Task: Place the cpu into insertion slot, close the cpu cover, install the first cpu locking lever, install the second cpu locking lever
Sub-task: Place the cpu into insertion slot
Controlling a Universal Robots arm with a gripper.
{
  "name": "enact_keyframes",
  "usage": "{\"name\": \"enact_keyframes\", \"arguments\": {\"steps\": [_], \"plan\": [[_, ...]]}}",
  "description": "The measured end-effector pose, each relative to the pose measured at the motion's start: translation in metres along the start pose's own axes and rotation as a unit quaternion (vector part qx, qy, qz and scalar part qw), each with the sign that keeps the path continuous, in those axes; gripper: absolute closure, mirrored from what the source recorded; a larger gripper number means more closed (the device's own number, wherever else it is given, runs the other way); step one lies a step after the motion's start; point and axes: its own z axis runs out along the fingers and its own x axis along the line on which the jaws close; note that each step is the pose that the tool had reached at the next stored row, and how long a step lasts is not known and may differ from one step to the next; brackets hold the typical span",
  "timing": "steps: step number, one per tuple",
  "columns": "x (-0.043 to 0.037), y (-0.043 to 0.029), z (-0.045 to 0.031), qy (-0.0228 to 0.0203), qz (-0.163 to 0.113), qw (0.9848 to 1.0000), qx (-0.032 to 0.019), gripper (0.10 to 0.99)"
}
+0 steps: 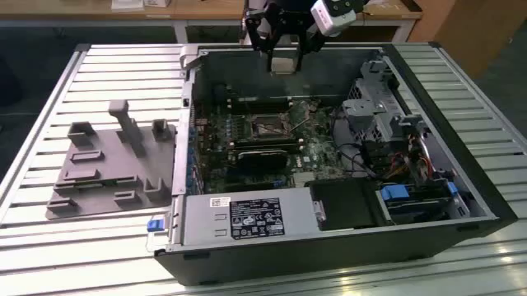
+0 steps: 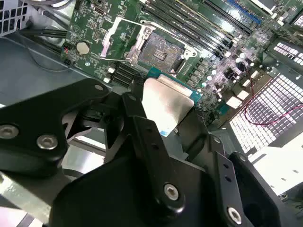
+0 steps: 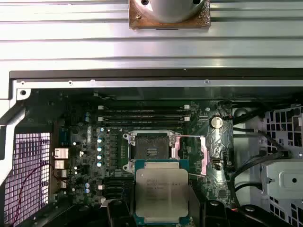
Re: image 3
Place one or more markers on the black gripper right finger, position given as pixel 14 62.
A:
pixel 215 217

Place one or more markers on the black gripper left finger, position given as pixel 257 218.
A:
pixel 118 215

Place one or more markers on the silver CPU green edge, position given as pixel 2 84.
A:
pixel 161 189

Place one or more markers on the metal socket cover frame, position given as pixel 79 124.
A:
pixel 204 156

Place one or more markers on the RAM slot white clips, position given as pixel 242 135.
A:
pixel 146 118
pixel 103 201
pixel 146 107
pixel 118 187

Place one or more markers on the RAM slot black clips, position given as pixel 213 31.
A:
pixel 146 112
pixel 118 180
pixel 146 123

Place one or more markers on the CPU socket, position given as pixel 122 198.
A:
pixel 154 146

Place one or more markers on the green motherboard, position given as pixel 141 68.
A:
pixel 222 186

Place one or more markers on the silver metal drive cage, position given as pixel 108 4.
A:
pixel 279 175

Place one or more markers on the round silver coin battery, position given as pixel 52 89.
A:
pixel 216 122

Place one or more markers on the black silver PC case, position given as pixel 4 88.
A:
pixel 142 82

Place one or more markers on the brown square base plate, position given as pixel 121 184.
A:
pixel 135 23

